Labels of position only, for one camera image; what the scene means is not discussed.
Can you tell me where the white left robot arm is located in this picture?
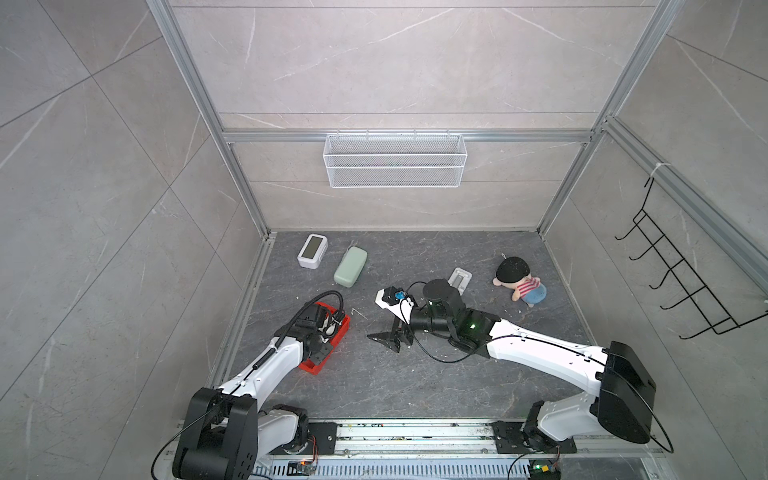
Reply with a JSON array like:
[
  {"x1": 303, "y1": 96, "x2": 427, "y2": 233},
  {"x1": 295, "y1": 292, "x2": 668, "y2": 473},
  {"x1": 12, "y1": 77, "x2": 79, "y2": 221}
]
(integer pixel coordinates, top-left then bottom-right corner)
[{"x1": 171, "y1": 300, "x2": 350, "y2": 479}]

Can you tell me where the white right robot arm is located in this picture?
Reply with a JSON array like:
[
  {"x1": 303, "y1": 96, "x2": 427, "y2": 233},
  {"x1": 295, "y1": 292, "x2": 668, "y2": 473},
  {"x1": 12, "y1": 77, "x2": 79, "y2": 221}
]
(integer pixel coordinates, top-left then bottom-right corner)
[{"x1": 371, "y1": 279, "x2": 657, "y2": 451}]

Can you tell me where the red plastic bin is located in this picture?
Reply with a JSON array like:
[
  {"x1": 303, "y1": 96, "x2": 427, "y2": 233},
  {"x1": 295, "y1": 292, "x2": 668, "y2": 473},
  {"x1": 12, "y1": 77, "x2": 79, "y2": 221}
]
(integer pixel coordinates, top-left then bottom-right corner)
[{"x1": 297, "y1": 302, "x2": 350, "y2": 375}]

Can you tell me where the mint green zipper case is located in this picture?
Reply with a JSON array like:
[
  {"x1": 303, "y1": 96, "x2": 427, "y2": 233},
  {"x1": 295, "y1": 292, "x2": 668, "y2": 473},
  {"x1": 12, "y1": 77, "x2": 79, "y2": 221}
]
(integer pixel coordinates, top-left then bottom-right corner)
[{"x1": 333, "y1": 246, "x2": 368, "y2": 288}]

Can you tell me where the white digital clock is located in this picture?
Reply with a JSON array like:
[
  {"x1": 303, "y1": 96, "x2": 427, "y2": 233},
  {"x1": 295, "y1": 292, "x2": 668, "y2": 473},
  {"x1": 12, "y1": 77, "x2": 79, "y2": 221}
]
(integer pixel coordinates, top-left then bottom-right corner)
[{"x1": 297, "y1": 233, "x2": 328, "y2": 270}]

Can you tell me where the plush doll striped shirt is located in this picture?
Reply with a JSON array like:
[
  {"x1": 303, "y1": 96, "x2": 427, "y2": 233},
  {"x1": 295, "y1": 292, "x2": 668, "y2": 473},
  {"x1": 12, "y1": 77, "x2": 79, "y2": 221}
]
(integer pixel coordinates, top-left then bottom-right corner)
[{"x1": 492, "y1": 256, "x2": 548, "y2": 308}]

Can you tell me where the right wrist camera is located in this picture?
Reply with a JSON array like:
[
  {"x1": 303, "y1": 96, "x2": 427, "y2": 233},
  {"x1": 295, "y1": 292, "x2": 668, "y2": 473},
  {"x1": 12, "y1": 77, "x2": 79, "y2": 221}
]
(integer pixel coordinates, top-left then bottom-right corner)
[{"x1": 382, "y1": 286, "x2": 407, "y2": 305}]

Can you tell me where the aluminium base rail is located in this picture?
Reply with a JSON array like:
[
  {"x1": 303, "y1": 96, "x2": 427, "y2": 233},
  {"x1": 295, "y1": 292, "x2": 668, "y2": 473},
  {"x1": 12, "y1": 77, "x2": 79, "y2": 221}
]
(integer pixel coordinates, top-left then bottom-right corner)
[{"x1": 235, "y1": 418, "x2": 676, "y2": 479}]

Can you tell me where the white wire mesh basket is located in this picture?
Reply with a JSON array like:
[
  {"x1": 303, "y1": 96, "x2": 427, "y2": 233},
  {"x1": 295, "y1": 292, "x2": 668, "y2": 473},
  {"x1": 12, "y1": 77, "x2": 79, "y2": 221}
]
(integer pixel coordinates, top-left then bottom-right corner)
[{"x1": 323, "y1": 133, "x2": 468, "y2": 189}]

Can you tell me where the black wire hook rack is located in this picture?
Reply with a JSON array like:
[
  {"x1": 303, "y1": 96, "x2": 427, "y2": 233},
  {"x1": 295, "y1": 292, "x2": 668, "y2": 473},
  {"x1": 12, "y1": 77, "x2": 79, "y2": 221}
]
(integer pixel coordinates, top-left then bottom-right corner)
[{"x1": 614, "y1": 177, "x2": 767, "y2": 341}]

